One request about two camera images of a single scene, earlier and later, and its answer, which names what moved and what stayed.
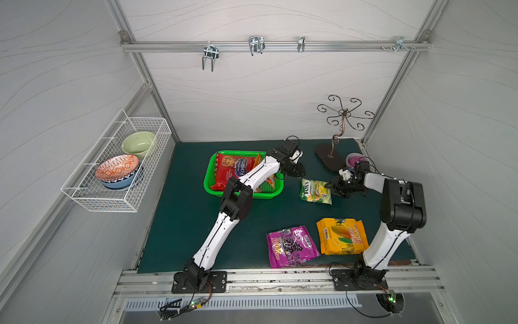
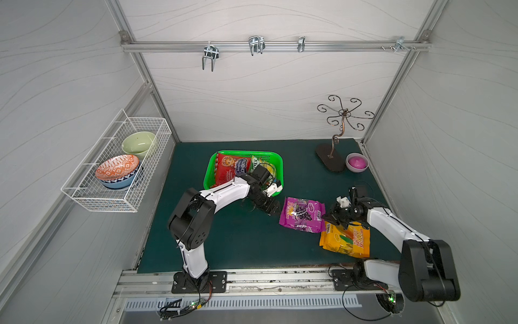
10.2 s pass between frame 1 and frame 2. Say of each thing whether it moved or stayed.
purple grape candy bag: moved
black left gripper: moved
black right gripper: moved
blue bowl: stayed
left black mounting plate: stayed
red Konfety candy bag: stayed
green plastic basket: stayed
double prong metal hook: stayed
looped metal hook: stayed
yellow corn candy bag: stayed
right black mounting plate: stayed
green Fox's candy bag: moved
